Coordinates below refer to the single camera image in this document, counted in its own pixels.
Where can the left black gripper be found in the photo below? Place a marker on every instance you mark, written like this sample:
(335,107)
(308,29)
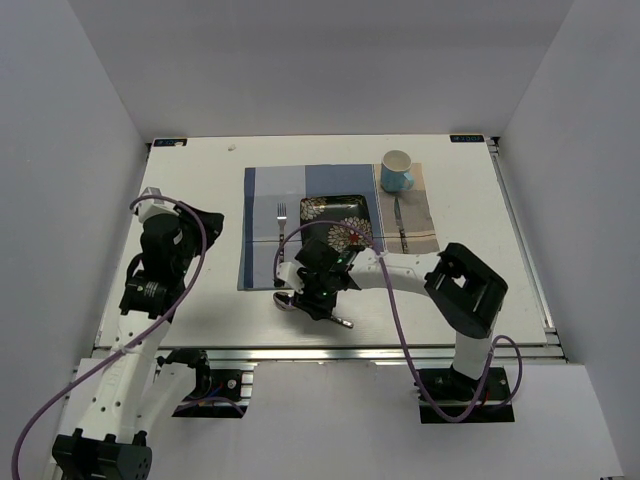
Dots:
(214,224)

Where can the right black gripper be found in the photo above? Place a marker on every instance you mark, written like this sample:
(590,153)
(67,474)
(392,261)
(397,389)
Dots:
(307,303)

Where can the metal spoon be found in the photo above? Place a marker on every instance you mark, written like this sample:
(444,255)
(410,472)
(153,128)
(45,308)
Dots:
(284,302)

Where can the dark floral rectangular plate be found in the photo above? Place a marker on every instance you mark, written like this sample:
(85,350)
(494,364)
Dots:
(333,221)

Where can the metal fork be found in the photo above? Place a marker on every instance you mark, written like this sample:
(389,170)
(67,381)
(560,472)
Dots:
(282,221)

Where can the metal table knife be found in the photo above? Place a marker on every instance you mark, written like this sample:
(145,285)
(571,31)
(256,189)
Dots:
(400,225)

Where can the blue beige checked placemat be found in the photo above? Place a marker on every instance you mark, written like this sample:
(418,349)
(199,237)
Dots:
(277,200)

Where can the light blue mug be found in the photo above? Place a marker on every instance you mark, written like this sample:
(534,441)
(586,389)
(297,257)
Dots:
(395,172)

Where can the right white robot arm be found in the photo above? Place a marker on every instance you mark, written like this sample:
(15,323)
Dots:
(465,290)

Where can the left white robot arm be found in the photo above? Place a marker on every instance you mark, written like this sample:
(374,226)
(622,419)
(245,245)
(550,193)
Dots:
(137,390)

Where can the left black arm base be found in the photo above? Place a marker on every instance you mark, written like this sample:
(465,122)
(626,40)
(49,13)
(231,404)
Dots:
(217,392)

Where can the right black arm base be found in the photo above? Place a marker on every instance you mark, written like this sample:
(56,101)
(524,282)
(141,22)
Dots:
(453,396)

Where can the left blue table label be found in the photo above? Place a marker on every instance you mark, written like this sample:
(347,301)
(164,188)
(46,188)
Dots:
(169,142)

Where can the blue table label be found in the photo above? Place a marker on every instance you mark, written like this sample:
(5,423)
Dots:
(467,138)
(169,142)

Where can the right blue table label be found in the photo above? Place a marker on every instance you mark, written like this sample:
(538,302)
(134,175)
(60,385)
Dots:
(467,138)

